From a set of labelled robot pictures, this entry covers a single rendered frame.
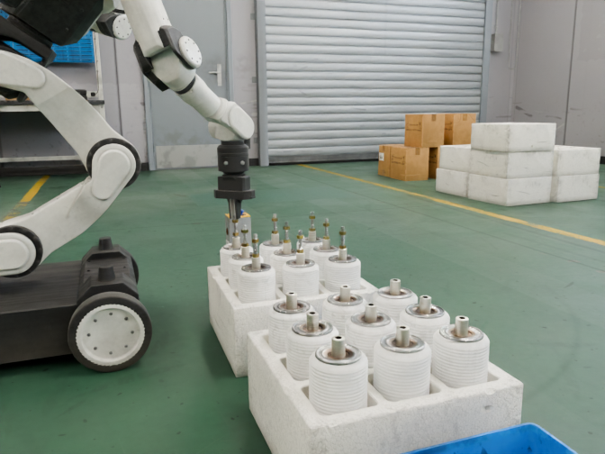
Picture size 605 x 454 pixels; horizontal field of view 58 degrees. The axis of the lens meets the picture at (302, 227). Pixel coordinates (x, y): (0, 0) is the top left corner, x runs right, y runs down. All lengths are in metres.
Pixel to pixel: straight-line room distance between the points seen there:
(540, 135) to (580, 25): 3.77
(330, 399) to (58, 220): 0.99
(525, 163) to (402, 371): 3.15
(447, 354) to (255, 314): 0.53
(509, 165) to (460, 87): 4.01
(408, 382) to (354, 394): 0.10
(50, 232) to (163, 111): 4.89
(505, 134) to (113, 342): 3.00
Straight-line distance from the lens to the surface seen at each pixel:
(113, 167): 1.56
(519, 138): 3.91
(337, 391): 0.89
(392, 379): 0.94
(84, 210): 1.60
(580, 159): 4.30
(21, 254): 1.61
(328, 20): 6.96
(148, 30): 1.39
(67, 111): 1.60
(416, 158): 5.14
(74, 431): 1.29
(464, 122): 5.43
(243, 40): 6.67
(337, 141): 6.93
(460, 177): 4.27
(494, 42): 8.12
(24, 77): 1.58
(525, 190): 4.00
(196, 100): 1.44
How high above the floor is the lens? 0.64
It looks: 12 degrees down
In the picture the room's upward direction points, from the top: 1 degrees counter-clockwise
